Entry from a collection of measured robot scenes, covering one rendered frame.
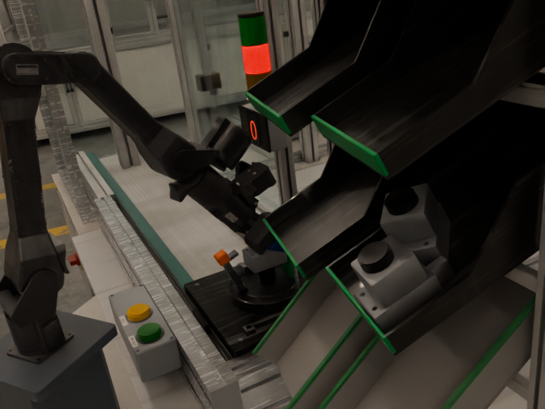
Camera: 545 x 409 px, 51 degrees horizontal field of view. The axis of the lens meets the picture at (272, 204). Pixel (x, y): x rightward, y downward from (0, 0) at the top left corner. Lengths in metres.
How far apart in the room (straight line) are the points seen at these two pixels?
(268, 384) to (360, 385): 0.23
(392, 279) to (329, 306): 0.30
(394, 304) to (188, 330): 0.54
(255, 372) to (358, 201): 0.32
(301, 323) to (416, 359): 0.19
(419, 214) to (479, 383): 0.16
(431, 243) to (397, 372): 0.20
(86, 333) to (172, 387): 0.24
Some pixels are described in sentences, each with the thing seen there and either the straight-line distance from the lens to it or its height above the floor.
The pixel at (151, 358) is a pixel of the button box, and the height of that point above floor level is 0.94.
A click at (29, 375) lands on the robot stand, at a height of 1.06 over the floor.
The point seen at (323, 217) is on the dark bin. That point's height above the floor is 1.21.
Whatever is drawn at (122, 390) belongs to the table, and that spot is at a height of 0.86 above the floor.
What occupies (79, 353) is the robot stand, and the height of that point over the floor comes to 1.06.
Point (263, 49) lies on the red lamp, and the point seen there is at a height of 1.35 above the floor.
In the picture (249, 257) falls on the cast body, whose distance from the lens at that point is 0.95.
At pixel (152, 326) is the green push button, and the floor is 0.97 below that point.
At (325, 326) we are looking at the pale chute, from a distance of 0.76.
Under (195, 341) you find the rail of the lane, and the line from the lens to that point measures 0.95.
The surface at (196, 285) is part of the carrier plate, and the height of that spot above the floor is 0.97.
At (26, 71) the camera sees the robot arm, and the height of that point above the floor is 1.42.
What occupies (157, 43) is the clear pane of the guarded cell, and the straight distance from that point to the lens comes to 2.21.
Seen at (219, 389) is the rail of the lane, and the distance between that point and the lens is 0.85.
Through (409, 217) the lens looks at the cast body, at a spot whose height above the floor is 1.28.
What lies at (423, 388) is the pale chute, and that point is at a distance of 0.65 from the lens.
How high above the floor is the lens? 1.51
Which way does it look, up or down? 24 degrees down
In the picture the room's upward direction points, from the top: 7 degrees counter-clockwise
